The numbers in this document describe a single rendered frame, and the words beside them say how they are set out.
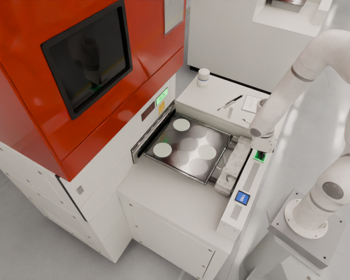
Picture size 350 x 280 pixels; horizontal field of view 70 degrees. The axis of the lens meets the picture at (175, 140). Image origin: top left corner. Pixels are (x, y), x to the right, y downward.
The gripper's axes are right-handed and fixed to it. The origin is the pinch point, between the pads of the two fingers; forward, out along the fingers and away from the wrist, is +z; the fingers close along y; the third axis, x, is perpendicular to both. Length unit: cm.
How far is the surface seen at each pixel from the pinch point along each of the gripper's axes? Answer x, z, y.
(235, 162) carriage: -3.3, 7.9, -12.4
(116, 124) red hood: -40, -40, -46
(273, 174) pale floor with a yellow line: 68, 100, -2
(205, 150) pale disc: -5.3, 2.5, -28.2
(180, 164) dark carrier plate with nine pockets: -20.3, 1.1, -35.3
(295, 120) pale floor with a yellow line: 152, 101, 1
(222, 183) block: -20.1, 5.0, -12.6
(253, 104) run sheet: 35.7, -1.8, -15.4
